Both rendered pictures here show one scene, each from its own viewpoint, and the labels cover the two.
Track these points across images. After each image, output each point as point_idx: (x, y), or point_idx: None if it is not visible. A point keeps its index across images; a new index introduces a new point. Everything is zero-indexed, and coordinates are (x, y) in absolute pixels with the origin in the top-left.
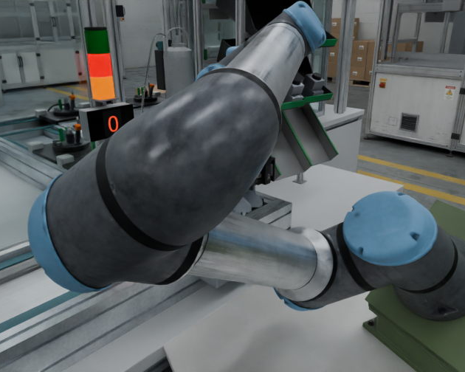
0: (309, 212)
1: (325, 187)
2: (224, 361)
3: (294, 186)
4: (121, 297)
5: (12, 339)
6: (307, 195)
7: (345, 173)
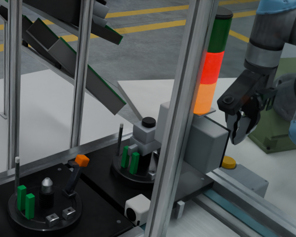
0: (95, 130)
1: (35, 105)
2: None
3: (20, 122)
4: None
5: None
6: (51, 120)
7: None
